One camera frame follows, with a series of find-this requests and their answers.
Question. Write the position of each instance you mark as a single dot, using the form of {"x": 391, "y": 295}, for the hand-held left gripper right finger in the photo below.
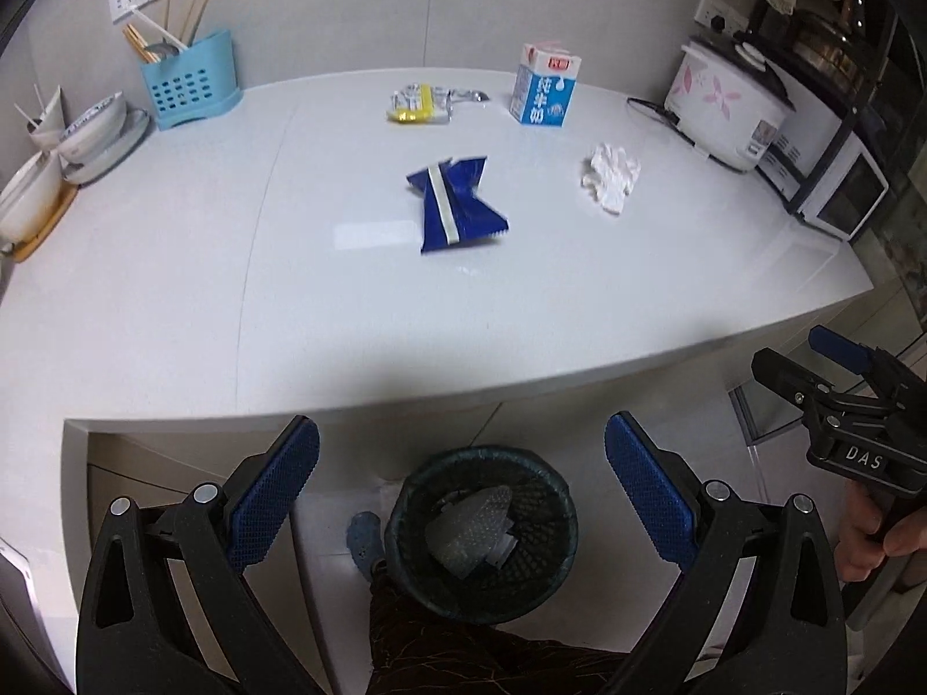
{"x": 652, "y": 492}

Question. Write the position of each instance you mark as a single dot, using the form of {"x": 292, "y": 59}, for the white paper cup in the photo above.
{"x": 47, "y": 127}

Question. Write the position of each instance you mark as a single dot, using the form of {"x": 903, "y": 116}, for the large white bowl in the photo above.
{"x": 29, "y": 195}

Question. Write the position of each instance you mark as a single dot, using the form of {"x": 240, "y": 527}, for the blue snack wrapper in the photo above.
{"x": 463, "y": 210}

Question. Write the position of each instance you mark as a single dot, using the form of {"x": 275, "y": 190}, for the grey blue slipper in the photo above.
{"x": 362, "y": 536}

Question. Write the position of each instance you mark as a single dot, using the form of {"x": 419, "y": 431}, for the blue and white milk carton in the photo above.
{"x": 539, "y": 94}

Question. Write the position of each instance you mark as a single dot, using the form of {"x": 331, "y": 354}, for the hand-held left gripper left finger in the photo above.
{"x": 271, "y": 492}

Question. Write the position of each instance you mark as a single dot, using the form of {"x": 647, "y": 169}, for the light blue utensil holder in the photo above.
{"x": 188, "y": 90}

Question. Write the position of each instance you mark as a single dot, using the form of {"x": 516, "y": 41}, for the bundle of wooden chopsticks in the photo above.
{"x": 197, "y": 14}

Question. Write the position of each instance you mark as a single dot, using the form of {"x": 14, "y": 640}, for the white floral rice cooker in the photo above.
{"x": 724, "y": 101}

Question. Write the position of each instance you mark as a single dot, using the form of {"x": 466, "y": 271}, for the white plastic utensil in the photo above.
{"x": 163, "y": 30}

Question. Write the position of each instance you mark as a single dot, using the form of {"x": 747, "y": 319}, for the person's brown patterned trouser leg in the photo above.
{"x": 449, "y": 651}

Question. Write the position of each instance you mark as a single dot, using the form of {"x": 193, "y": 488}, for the clear yellow snack wrapper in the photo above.
{"x": 416, "y": 105}

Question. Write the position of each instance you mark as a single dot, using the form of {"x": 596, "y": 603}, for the person's right hand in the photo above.
{"x": 858, "y": 536}

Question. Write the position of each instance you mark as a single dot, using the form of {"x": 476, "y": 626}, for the white toaster oven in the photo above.
{"x": 840, "y": 195}

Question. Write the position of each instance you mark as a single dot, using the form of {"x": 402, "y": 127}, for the crumpled white tissue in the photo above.
{"x": 608, "y": 177}

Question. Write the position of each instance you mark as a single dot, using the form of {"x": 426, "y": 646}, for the black mesh trash bin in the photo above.
{"x": 420, "y": 492}

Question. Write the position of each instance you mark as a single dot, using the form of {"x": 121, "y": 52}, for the steel pot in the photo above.
{"x": 829, "y": 47}

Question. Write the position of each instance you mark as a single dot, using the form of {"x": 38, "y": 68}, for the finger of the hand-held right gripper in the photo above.
{"x": 786, "y": 376}
{"x": 840, "y": 349}

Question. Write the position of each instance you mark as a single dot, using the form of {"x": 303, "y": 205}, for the blue patterned white bowl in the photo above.
{"x": 90, "y": 123}

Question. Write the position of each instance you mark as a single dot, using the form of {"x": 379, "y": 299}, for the grey framed glass door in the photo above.
{"x": 746, "y": 413}

